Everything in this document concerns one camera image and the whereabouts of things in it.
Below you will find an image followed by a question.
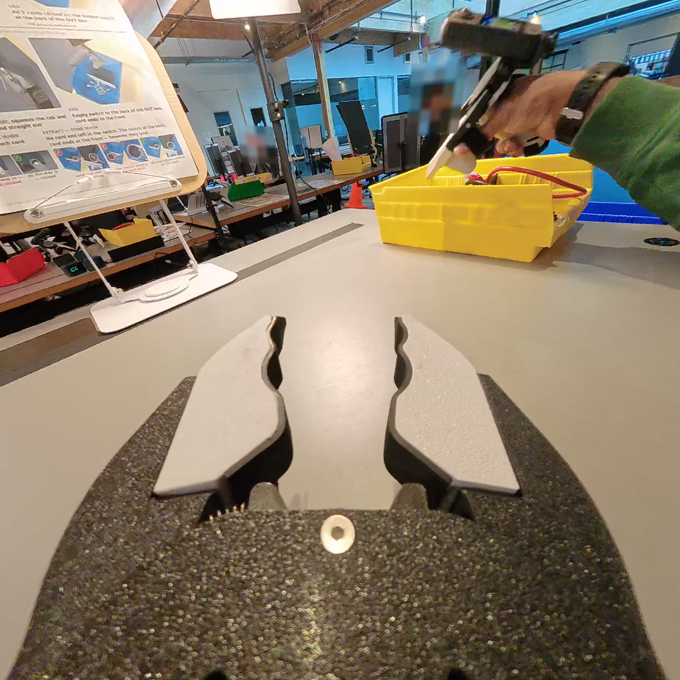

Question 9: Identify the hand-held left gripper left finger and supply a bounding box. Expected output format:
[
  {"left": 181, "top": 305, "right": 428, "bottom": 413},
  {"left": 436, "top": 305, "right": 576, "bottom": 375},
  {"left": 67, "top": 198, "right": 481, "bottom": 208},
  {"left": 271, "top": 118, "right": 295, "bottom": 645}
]
[{"left": 152, "top": 315, "right": 294, "bottom": 497}]

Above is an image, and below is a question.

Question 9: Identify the black computer monitor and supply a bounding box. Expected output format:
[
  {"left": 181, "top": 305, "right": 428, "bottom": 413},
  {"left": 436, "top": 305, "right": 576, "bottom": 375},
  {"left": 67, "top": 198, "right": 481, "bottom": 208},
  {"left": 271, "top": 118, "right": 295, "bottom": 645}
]
[{"left": 381, "top": 113, "right": 420, "bottom": 173}]

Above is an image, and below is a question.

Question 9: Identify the black display panel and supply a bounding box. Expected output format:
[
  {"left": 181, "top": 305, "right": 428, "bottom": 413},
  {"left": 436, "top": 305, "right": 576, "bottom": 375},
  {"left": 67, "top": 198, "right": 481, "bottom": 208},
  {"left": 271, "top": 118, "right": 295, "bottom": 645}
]
[{"left": 337, "top": 101, "right": 375, "bottom": 155}]

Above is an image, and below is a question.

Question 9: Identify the long wooden workbench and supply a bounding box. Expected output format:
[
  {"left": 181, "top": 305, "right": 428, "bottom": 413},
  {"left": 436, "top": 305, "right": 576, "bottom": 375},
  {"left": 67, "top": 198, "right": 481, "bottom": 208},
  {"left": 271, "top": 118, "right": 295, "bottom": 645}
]
[
  {"left": 175, "top": 167, "right": 384, "bottom": 224},
  {"left": 0, "top": 220, "right": 219, "bottom": 314}
]

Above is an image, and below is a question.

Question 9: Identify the white light panel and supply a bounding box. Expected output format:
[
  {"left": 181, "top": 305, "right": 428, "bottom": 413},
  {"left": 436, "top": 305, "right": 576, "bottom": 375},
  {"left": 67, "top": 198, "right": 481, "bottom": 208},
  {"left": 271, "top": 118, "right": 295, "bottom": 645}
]
[{"left": 210, "top": 0, "right": 301, "bottom": 19}]

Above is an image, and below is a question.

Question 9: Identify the person's right forearm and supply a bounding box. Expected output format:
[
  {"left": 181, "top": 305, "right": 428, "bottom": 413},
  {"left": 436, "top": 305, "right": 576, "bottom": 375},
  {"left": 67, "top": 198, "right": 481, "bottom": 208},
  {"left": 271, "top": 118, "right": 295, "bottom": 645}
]
[{"left": 571, "top": 74, "right": 680, "bottom": 232}]

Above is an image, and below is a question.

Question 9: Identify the printed instruction sheet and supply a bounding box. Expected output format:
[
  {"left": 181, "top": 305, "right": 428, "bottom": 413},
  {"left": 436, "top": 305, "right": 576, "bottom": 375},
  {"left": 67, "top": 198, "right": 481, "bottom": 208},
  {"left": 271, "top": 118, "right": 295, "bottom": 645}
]
[{"left": 0, "top": 0, "right": 198, "bottom": 216}]

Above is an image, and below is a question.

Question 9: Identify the large yellow plastic bin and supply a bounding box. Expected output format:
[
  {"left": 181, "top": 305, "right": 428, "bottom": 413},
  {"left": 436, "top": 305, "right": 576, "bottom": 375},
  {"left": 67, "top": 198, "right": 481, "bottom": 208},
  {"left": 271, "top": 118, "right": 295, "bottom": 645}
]
[{"left": 369, "top": 154, "right": 595, "bottom": 264}]

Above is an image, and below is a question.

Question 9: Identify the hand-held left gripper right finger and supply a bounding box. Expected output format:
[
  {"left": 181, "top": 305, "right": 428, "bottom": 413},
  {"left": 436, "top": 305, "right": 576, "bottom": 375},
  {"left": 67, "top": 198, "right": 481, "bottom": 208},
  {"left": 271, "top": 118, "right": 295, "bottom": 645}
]
[{"left": 384, "top": 316, "right": 521, "bottom": 498}]

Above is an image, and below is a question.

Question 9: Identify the red ethernet cable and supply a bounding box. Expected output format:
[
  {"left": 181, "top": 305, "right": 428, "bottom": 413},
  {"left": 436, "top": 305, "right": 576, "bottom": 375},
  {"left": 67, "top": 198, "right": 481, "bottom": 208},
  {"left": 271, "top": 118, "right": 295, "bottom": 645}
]
[{"left": 467, "top": 166, "right": 589, "bottom": 200}]

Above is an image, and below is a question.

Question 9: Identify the person's right hand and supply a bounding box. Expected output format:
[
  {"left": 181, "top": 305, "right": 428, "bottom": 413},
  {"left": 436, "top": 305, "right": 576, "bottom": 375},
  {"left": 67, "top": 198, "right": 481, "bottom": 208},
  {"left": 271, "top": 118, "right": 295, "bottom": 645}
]
[{"left": 481, "top": 69, "right": 582, "bottom": 157}]

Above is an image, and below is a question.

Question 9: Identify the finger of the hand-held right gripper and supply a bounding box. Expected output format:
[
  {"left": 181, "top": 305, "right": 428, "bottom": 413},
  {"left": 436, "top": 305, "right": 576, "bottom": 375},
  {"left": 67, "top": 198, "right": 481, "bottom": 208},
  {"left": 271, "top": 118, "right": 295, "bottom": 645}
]
[{"left": 426, "top": 57, "right": 506, "bottom": 179}]

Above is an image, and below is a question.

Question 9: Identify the black wristwatch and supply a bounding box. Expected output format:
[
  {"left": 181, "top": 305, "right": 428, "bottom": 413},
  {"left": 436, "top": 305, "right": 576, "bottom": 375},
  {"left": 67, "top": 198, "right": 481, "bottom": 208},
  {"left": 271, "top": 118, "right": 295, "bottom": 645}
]
[{"left": 555, "top": 61, "right": 632, "bottom": 147}]

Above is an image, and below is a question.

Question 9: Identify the red plastic bin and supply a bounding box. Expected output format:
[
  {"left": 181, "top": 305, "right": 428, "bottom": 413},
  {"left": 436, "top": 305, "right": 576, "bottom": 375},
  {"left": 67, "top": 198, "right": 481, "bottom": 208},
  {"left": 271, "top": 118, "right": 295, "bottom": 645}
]
[{"left": 0, "top": 247, "right": 47, "bottom": 288}]

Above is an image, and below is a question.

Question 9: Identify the grey lamp pole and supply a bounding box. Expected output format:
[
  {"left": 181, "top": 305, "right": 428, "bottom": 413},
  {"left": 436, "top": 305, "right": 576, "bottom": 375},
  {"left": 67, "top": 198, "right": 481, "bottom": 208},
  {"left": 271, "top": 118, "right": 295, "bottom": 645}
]
[{"left": 247, "top": 17, "right": 305, "bottom": 226}]

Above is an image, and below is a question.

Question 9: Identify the instruction poster board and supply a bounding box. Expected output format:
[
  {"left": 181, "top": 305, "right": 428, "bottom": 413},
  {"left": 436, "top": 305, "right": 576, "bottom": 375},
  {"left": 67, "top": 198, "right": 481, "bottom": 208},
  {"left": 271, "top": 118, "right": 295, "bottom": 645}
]
[{"left": 0, "top": 0, "right": 209, "bottom": 236}]

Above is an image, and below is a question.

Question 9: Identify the small black digital display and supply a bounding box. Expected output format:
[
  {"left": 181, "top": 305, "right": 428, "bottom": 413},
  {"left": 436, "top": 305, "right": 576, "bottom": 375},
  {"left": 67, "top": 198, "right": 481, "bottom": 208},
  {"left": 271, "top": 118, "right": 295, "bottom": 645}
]
[{"left": 53, "top": 252, "right": 91, "bottom": 278}]

